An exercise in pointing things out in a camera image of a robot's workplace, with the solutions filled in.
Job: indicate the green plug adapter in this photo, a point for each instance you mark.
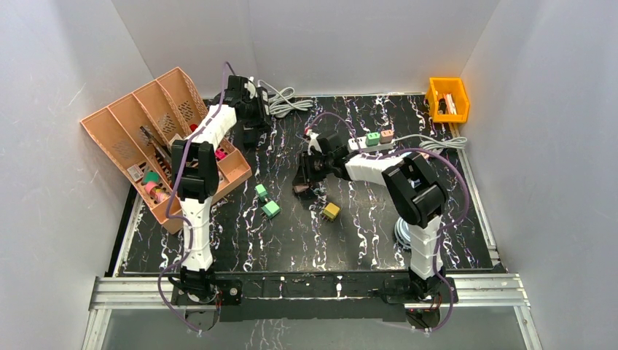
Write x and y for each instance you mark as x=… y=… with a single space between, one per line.
x=271 y=209
x=262 y=193

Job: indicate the orange storage bin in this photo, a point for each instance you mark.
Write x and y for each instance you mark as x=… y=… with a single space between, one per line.
x=447 y=99

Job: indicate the white power strip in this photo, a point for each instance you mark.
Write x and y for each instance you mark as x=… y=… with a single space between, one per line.
x=358 y=144

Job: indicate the pink plug adapter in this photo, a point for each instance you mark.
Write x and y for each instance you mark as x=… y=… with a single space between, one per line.
x=302 y=190

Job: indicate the green plug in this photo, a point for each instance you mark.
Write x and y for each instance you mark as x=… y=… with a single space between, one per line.
x=372 y=139

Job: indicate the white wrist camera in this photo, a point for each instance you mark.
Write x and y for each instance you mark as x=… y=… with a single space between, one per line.
x=313 y=145
x=251 y=88

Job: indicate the pink plug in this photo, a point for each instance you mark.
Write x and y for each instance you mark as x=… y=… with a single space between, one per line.
x=386 y=136

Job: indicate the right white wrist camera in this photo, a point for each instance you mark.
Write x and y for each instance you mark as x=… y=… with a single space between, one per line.
x=313 y=145

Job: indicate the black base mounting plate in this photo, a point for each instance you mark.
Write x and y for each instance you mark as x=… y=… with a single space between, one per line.
x=395 y=296

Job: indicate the magenta item in tray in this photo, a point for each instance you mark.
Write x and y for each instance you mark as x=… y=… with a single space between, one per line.
x=220 y=154

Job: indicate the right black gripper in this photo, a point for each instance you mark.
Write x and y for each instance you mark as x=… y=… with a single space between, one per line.
x=304 y=174

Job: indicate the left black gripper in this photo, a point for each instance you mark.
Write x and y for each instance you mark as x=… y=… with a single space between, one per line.
x=252 y=130

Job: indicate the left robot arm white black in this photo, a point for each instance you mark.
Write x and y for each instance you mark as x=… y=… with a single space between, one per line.
x=196 y=174

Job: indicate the pink file rack organizer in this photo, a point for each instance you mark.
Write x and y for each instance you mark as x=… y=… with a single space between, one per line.
x=137 y=129

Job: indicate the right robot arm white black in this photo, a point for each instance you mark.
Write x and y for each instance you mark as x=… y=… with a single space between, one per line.
x=417 y=194

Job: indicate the yellow plug adapter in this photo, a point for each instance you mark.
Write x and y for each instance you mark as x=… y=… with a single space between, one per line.
x=330 y=211

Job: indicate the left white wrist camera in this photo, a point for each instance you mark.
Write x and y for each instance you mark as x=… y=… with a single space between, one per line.
x=251 y=88

